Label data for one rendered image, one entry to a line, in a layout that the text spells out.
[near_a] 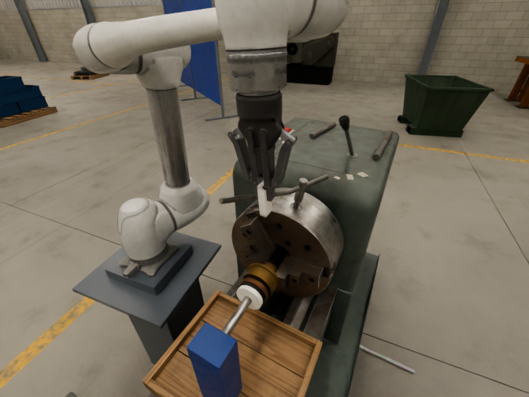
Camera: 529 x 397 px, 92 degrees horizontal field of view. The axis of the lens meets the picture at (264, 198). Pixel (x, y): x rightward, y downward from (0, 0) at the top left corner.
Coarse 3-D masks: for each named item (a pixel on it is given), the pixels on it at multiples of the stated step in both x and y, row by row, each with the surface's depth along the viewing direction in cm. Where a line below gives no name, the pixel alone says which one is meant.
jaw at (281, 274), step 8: (288, 256) 70; (288, 264) 68; (296, 264) 67; (304, 264) 67; (312, 264) 67; (280, 272) 66; (288, 272) 65; (296, 272) 65; (304, 272) 65; (312, 272) 65; (320, 272) 65; (328, 272) 66; (280, 280) 65; (288, 280) 66; (296, 280) 65; (304, 280) 66; (312, 280) 65; (320, 280) 66
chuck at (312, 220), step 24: (240, 216) 72; (288, 216) 64; (312, 216) 66; (240, 240) 77; (288, 240) 68; (312, 240) 64; (336, 240) 69; (336, 264) 70; (288, 288) 78; (312, 288) 73
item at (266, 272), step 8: (256, 264) 65; (264, 264) 67; (272, 264) 67; (248, 272) 64; (256, 272) 63; (264, 272) 63; (272, 272) 64; (248, 280) 62; (256, 280) 61; (264, 280) 62; (272, 280) 63; (256, 288) 60; (264, 288) 61; (272, 288) 63; (264, 296) 61
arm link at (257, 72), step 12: (228, 60) 37; (240, 60) 35; (252, 60) 35; (264, 60) 35; (276, 60) 36; (228, 72) 38; (240, 72) 36; (252, 72) 36; (264, 72) 36; (276, 72) 36; (240, 84) 37; (252, 84) 36; (264, 84) 36; (276, 84) 37
